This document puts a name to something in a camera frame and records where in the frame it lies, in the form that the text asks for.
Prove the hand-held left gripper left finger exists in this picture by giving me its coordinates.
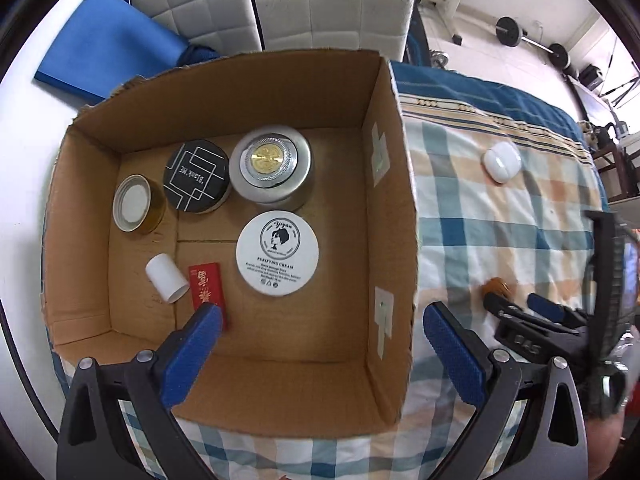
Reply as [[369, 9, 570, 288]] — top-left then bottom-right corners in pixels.
[[56, 303, 224, 480]]

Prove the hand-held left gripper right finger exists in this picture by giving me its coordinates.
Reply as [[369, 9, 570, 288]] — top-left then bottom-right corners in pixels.
[[423, 302, 587, 480]]

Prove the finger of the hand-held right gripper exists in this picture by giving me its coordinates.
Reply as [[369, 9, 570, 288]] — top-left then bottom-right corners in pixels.
[[482, 292, 538, 330], [527, 293, 590, 330]]

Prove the small brown round object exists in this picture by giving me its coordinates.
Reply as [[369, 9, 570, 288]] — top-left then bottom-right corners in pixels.
[[481, 277, 511, 301]]

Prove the small red box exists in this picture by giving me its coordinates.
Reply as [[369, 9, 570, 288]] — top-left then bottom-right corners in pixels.
[[187, 262, 232, 331]]

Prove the small white plastic bottle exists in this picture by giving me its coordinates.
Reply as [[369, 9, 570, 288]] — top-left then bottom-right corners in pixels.
[[145, 254, 190, 304]]

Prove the cardboard box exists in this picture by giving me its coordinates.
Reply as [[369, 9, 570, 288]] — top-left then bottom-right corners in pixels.
[[39, 49, 422, 439]]

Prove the white round cream jar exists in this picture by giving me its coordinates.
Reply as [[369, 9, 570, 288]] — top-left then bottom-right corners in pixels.
[[235, 210, 321, 297]]

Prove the black round tin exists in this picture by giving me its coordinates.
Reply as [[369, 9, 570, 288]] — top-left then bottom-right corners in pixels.
[[163, 139, 234, 214]]

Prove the silver round coin case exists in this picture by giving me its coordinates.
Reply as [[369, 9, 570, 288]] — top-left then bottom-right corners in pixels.
[[229, 124, 316, 211]]

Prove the person's right hand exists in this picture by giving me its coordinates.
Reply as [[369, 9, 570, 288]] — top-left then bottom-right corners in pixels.
[[586, 412, 629, 480]]

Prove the checked blanket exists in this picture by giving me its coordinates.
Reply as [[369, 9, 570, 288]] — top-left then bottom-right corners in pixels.
[[42, 60, 614, 480]]

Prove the white earbud case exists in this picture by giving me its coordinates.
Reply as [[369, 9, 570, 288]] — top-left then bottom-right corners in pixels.
[[481, 141, 523, 185]]

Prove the dark wooden chair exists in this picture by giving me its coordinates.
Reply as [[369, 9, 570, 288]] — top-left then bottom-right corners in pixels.
[[592, 130, 640, 202]]

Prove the black tripod stand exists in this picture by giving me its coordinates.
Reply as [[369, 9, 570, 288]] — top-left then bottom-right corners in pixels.
[[602, 76, 640, 108]]

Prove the black speaker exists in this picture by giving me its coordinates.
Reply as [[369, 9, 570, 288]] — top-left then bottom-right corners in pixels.
[[577, 64, 604, 87]]

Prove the short barbell with black plates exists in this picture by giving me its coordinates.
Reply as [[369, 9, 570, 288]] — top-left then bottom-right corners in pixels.
[[495, 16, 574, 69]]

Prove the dark blue patterned cloth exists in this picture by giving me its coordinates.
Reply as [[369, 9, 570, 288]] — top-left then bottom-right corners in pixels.
[[402, 2, 432, 67]]

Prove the dark blue bag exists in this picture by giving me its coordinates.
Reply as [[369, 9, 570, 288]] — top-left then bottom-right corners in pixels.
[[179, 43, 222, 69]]

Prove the white bench press rack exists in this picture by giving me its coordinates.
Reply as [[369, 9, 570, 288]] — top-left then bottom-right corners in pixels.
[[416, 0, 501, 46]]

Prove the blue foam mat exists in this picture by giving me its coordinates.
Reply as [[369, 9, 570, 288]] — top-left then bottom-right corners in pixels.
[[33, 0, 222, 104]]

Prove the grey padded chair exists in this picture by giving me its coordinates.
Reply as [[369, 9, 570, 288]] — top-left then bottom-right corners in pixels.
[[132, 0, 264, 54], [247, 0, 420, 62]]

